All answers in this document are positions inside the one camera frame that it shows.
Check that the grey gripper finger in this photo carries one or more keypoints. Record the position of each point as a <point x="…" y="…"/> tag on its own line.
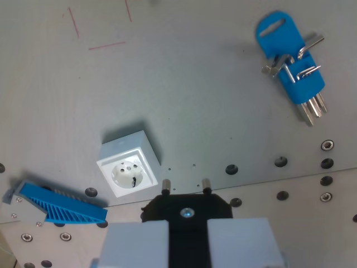
<point x="135" y="245"/>
<point x="240" y="243"/>

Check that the black plug with metal pins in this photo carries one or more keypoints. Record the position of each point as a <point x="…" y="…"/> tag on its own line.
<point x="188" y="203"/>

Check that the silver socket head screw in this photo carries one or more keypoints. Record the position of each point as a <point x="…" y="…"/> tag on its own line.
<point x="26" y="237"/>
<point x="327" y="145"/>
<point x="325" y="197"/>
<point x="65" y="236"/>

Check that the blue ribbed wedge part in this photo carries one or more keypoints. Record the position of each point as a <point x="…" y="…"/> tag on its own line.
<point x="67" y="208"/>

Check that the small silver hex key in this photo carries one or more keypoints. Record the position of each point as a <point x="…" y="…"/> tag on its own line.
<point x="270" y="71"/>

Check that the blue hex key holder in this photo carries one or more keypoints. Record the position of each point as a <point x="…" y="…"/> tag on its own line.
<point x="290" y="36"/>

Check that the white wall socket box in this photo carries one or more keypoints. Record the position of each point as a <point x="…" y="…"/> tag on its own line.
<point x="127" y="170"/>

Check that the grey bracket with screws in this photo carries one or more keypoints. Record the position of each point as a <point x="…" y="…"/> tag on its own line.
<point x="21" y="210"/>

